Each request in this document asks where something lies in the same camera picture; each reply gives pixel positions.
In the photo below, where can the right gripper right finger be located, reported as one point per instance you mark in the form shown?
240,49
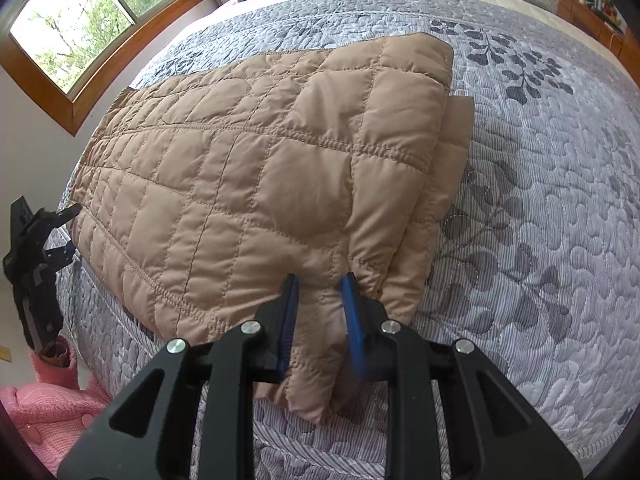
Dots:
448,406

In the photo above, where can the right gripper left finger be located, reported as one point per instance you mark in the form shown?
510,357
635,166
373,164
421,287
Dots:
187,393

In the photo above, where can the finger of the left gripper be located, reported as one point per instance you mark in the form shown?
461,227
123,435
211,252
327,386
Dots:
62,217
60,257

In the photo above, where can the beige quilted jacket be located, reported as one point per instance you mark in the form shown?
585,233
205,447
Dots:
199,194

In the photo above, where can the black gloved left hand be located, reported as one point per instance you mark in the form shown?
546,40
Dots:
40,314

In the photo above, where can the pink sleeve left arm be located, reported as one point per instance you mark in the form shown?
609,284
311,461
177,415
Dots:
52,412

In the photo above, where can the wood framed side window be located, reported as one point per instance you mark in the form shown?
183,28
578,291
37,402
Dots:
64,54

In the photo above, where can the wooden desk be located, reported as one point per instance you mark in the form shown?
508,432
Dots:
624,45

